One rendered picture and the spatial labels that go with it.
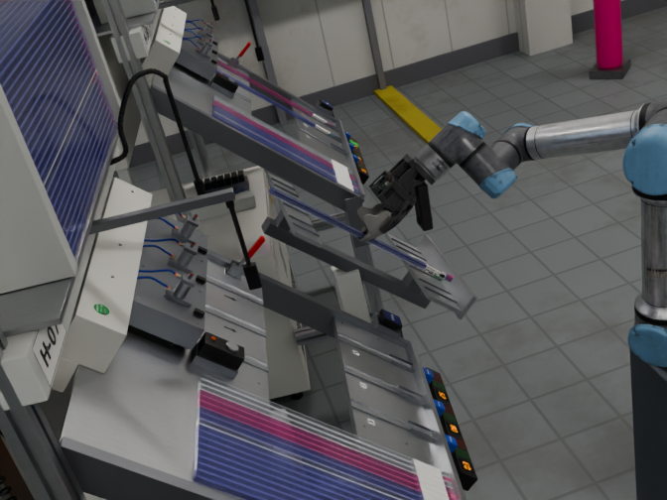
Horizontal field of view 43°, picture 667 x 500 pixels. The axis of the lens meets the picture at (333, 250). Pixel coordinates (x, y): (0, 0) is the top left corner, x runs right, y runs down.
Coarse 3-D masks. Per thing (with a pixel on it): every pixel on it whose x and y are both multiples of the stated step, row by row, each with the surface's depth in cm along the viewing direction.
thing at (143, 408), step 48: (240, 288) 174; (240, 336) 158; (96, 384) 126; (144, 384) 132; (192, 384) 138; (240, 384) 146; (96, 432) 118; (144, 432) 123; (192, 432) 129; (192, 480) 120
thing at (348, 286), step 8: (336, 272) 207; (344, 272) 206; (352, 272) 205; (336, 280) 205; (344, 280) 205; (352, 280) 206; (360, 280) 206; (336, 288) 209; (344, 288) 206; (352, 288) 207; (360, 288) 207; (344, 296) 207; (352, 296) 208; (360, 296) 208; (344, 304) 208; (352, 304) 209; (360, 304) 210; (352, 312) 210; (360, 312) 211; (368, 312) 212; (368, 320) 212
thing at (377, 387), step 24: (336, 336) 180; (360, 336) 186; (360, 360) 177; (384, 360) 182; (408, 360) 189; (360, 384) 168; (384, 384) 174; (408, 384) 180; (360, 408) 161; (384, 408) 166; (408, 408) 171; (360, 432) 154; (384, 432) 159; (408, 432) 163; (432, 432) 168; (432, 456) 161
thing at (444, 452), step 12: (408, 348) 192; (420, 360) 187; (420, 372) 182; (420, 384) 180; (432, 408) 172; (432, 420) 170; (444, 444) 162; (444, 456) 161; (444, 468) 159; (456, 468) 158; (456, 480) 154; (456, 492) 152
